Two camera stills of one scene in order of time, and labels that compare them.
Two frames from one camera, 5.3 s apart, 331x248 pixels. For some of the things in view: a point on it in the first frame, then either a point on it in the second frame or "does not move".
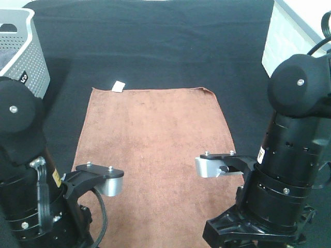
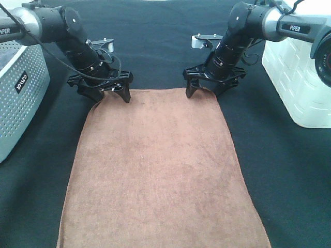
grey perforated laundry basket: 21,57 does not move
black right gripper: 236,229 to 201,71
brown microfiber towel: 153,136 does not move
